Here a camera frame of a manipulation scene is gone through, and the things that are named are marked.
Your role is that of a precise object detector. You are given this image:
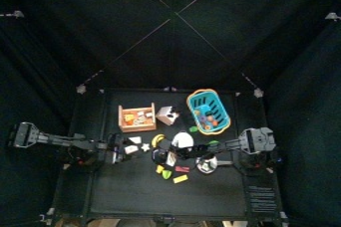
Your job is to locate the white toy egg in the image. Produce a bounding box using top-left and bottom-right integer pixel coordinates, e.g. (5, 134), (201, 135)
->
(169, 130), (195, 149)

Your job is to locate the wooden toy crate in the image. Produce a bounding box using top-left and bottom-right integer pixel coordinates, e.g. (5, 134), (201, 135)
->
(117, 103), (159, 133)

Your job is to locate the yellow toy block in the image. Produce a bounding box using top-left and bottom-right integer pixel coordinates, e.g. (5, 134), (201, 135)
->
(171, 174), (189, 184)

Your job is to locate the turquoise basket with orange rim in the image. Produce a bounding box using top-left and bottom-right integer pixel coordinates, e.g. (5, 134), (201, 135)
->
(184, 88), (232, 136)

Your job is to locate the orange toy food piece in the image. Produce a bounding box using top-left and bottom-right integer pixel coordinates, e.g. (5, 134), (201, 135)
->
(122, 113), (137, 126)

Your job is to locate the red toy block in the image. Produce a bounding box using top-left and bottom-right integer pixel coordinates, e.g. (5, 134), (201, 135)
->
(173, 165), (191, 174)

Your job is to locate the white cube toy box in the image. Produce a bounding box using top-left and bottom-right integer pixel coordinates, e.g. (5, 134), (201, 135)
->
(155, 105), (180, 126)

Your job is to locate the yellow toy banana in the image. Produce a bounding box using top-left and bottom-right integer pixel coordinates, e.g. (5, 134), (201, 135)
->
(151, 133), (167, 148)

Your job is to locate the silver toy pot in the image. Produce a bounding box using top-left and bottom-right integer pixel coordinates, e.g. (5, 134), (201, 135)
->
(193, 155), (232, 175)

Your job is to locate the white card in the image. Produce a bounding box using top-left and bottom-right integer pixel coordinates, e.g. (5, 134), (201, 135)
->
(165, 151), (177, 167)

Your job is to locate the beige toy food piece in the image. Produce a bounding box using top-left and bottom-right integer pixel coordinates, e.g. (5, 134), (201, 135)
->
(134, 116), (152, 126)

